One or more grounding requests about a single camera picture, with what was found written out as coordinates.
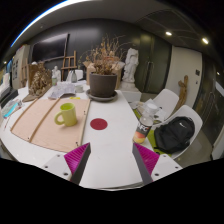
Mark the colourful printed book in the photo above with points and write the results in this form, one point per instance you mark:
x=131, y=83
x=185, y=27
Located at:
x=10, y=108

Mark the small yellow note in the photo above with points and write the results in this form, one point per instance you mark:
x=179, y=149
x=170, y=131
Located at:
x=75, y=98

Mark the yellow-green mug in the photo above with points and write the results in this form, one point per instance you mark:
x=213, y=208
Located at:
x=68, y=115

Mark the cardboard box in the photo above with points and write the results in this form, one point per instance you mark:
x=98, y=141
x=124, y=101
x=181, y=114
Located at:
x=89, y=71

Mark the dried plant in dark pot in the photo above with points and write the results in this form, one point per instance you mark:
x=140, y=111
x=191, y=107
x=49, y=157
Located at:
x=102, y=85

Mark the small white figurine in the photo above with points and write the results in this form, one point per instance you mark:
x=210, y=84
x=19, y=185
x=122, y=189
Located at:
x=56, y=74

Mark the clear drink bottle white cap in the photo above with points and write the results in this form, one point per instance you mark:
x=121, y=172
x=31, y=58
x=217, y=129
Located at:
x=144, y=125

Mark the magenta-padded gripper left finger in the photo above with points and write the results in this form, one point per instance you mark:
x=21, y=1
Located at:
x=78, y=158

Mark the black backpack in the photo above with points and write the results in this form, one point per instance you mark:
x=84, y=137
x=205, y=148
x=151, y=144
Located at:
x=175, y=135

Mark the grey newspaper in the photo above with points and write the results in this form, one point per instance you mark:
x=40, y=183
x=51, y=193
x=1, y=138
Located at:
x=62, y=90

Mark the tall white statue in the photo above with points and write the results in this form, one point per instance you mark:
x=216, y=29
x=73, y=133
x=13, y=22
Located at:
x=130, y=70

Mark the flat round red coaster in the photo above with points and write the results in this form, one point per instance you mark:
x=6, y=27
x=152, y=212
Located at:
x=98, y=124

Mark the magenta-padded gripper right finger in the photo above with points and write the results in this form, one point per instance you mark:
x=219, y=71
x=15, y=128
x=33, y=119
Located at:
x=146, y=158

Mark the black wall screen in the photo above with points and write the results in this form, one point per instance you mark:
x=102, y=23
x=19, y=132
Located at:
x=50, y=48

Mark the brown wooden figure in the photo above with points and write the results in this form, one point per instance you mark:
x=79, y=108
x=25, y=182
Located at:
x=182, y=91

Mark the small white cup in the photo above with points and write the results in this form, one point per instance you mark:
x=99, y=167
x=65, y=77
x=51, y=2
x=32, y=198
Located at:
x=79, y=88

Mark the white plastic chair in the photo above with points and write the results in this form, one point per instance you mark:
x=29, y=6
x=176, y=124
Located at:
x=166, y=100
x=80, y=75
x=196, y=116

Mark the green spray bottle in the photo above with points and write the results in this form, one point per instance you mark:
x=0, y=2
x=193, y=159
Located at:
x=54, y=80

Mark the white cabinet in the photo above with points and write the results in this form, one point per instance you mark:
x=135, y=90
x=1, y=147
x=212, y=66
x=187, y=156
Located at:
x=20, y=66

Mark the wooden easel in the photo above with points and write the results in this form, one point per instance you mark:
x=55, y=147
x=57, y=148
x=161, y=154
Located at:
x=68, y=65
x=25, y=73

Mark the long ceiling light strip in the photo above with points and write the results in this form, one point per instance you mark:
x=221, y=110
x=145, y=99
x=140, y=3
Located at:
x=36, y=20

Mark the brown sculpture on board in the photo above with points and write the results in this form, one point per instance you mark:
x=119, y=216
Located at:
x=39, y=83

